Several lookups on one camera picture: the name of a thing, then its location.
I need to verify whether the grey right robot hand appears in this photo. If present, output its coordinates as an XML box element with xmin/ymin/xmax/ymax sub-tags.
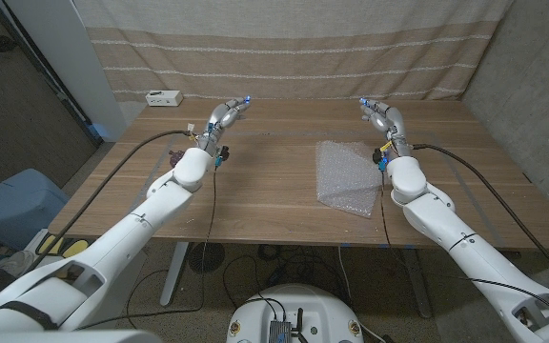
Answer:
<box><xmin>358</xmin><ymin>97</ymin><xmax>414</xmax><ymax>159</ymax></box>

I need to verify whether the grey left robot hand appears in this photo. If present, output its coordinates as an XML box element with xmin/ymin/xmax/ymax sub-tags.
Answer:
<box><xmin>195</xmin><ymin>95</ymin><xmax>253</xmax><ymax>157</ymax></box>

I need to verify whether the clear bubble wrap sheet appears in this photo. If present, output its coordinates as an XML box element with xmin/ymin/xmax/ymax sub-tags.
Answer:
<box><xmin>315</xmin><ymin>139</ymin><xmax>384</xmax><ymax>219</ymax></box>

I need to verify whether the white power strip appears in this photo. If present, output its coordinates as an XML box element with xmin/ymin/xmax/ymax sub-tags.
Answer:
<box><xmin>145</xmin><ymin>90</ymin><xmax>184</xmax><ymax>108</ymax></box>

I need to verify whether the beige striped backdrop curtain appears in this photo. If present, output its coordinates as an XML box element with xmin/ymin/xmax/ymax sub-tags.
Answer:
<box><xmin>72</xmin><ymin>0</ymin><xmax>514</xmax><ymax>102</ymax></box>

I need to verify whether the black round floor fan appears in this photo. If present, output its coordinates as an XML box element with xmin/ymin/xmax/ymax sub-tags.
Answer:
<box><xmin>188</xmin><ymin>242</ymin><xmax>226</xmax><ymax>274</ymax></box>

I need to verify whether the white table leg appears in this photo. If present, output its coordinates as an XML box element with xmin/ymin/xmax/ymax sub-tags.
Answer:
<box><xmin>159</xmin><ymin>241</ymin><xmax>191</xmax><ymax>308</ymax></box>
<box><xmin>400</xmin><ymin>248</ymin><xmax>434</xmax><ymax>319</ymax></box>

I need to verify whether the yellow foam pad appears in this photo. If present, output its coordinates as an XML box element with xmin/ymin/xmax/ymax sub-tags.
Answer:
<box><xmin>38</xmin><ymin>234</ymin><xmax>65</xmax><ymax>255</ymax></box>
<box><xmin>62</xmin><ymin>239</ymin><xmax>90</xmax><ymax>258</ymax></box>

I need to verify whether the white robot torso base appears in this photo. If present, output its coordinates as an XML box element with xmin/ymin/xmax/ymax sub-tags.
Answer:
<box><xmin>226</xmin><ymin>284</ymin><xmax>365</xmax><ymax>343</ymax></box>

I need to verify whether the grey electronics box with antenna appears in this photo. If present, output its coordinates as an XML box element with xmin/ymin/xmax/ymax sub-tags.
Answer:
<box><xmin>268</xmin><ymin>308</ymin><xmax>307</xmax><ymax>343</ymax></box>

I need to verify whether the blue plastic bin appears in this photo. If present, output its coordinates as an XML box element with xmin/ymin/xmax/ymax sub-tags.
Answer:
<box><xmin>0</xmin><ymin>168</ymin><xmax>70</xmax><ymax>252</ymax></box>

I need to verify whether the white robot head housing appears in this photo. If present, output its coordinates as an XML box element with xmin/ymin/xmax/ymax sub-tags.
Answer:
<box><xmin>0</xmin><ymin>329</ymin><xmax>162</xmax><ymax>343</ymax></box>

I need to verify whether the thin black hanging cable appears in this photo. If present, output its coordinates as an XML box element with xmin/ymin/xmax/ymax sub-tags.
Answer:
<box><xmin>76</xmin><ymin>164</ymin><xmax>219</xmax><ymax>332</ymax></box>

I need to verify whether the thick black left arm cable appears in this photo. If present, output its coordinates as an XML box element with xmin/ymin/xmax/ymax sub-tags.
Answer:
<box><xmin>26</xmin><ymin>130</ymin><xmax>194</xmax><ymax>275</ymax></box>

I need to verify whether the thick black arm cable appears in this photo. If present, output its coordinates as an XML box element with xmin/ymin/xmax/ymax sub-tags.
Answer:
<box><xmin>411</xmin><ymin>143</ymin><xmax>549</xmax><ymax>293</ymax></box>
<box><xmin>26</xmin><ymin>130</ymin><xmax>194</xmax><ymax>275</ymax></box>

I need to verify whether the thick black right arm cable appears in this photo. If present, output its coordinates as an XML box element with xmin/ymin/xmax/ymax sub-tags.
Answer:
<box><xmin>411</xmin><ymin>143</ymin><xmax>549</xmax><ymax>293</ymax></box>

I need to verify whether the black floor cable bundle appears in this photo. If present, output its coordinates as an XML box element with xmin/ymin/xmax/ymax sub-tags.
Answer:
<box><xmin>221</xmin><ymin>244</ymin><xmax>352</xmax><ymax>309</ymax></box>

